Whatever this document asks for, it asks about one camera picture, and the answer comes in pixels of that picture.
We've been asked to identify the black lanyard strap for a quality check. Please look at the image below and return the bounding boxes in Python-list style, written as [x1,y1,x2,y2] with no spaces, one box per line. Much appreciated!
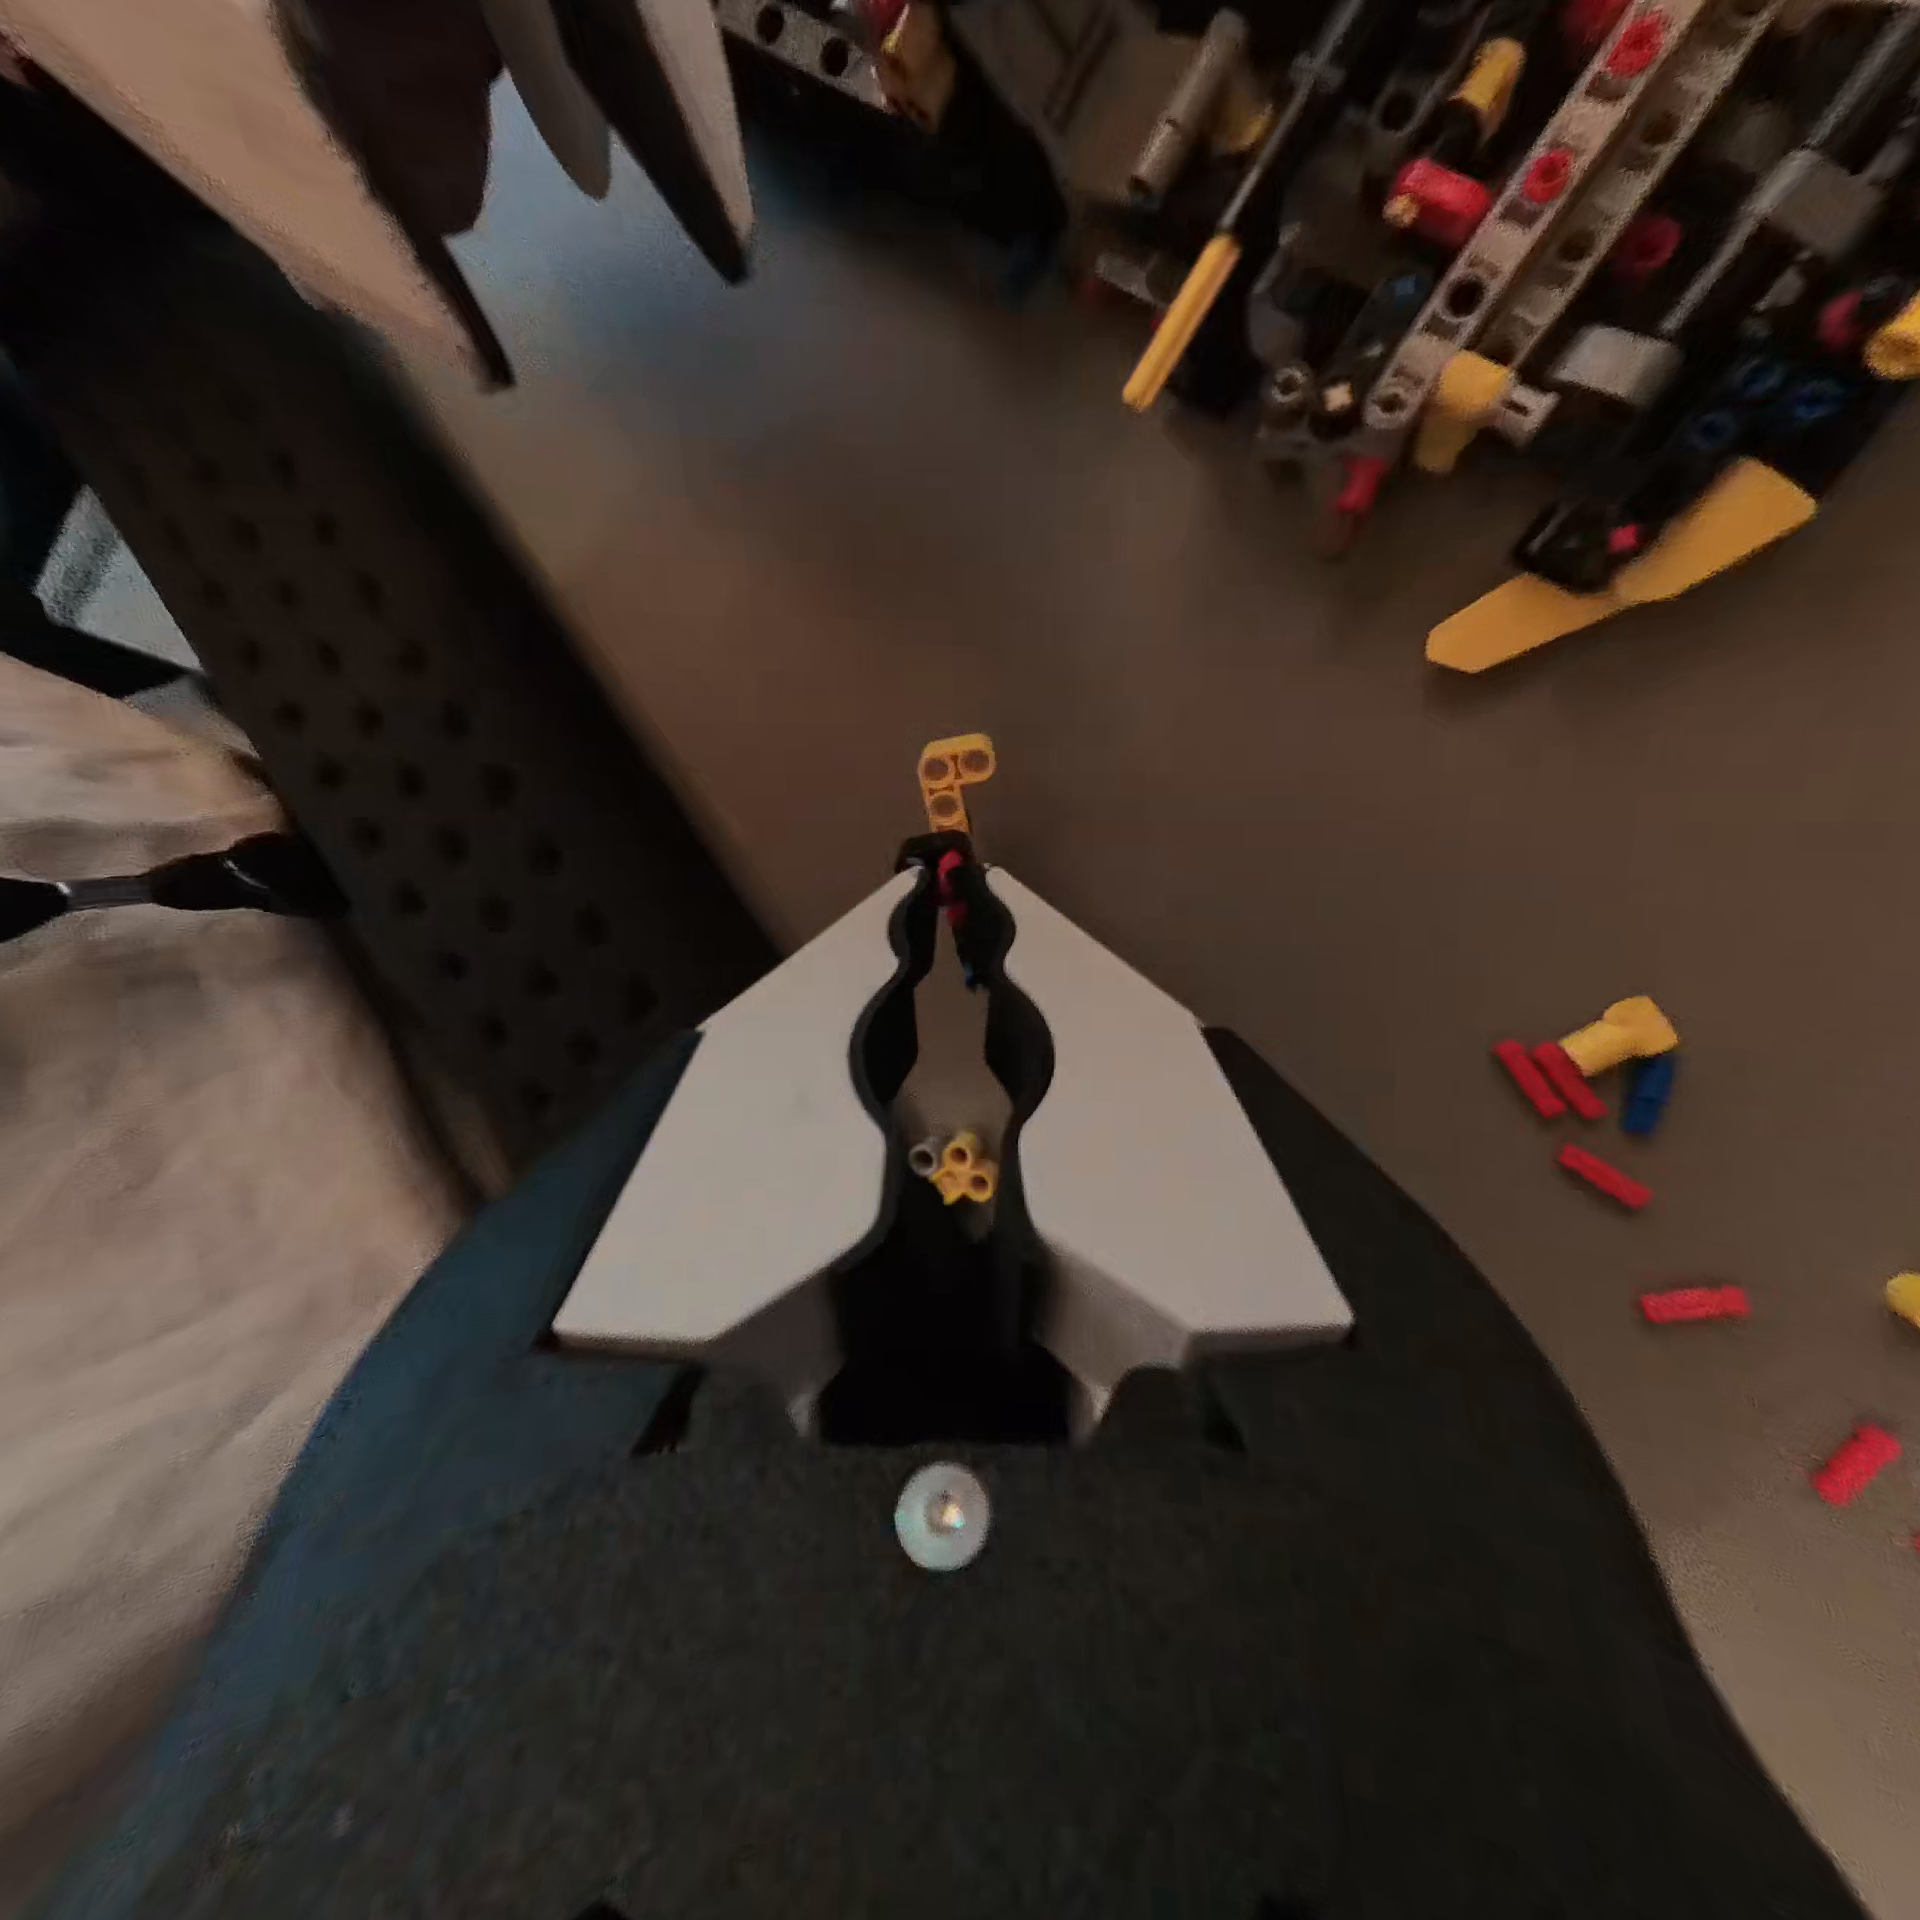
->
[0,829,343,951]

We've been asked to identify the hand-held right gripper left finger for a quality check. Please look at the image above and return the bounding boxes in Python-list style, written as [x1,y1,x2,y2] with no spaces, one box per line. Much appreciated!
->
[553,864,947,1426]

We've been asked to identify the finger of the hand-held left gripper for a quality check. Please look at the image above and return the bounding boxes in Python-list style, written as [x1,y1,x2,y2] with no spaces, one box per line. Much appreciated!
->
[601,0,758,284]
[0,0,520,393]

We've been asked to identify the lego car model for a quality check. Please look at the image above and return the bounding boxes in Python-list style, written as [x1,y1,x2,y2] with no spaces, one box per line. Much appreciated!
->
[718,0,1920,559]

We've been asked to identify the yellow lego panel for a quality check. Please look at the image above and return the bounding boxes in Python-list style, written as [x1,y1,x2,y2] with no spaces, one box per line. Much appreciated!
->
[1424,454,1824,677]

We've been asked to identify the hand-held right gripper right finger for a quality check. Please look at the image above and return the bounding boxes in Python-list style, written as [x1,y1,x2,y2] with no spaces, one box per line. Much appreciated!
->
[973,864,1354,1431]

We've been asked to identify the scattered small lego pieces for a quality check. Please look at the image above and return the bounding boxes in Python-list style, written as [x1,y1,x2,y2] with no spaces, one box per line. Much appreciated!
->
[1488,994,1920,1510]

